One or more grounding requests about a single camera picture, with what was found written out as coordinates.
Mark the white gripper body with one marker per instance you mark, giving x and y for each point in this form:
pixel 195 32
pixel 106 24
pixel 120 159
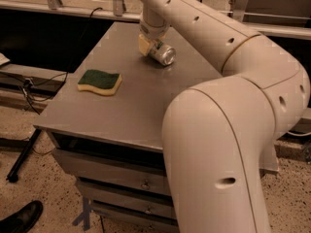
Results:
pixel 152 31

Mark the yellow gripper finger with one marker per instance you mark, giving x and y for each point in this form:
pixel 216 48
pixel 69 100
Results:
pixel 144 44

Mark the silver 7up soda can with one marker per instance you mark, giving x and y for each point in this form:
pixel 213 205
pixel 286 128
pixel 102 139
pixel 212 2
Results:
pixel 163 53

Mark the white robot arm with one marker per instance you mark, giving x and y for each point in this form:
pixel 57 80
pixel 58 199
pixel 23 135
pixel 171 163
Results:
pixel 218 134

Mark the green and yellow sponge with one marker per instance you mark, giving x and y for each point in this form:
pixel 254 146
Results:
pixel 99 82

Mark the grey drawer cabinet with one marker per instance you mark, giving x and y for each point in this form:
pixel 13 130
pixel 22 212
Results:
pixel 113 145

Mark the black tripod leg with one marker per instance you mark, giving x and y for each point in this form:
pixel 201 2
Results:
pixel 12 177

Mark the black leather shoe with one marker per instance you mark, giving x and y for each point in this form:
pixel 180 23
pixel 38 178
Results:
pixel 23 220

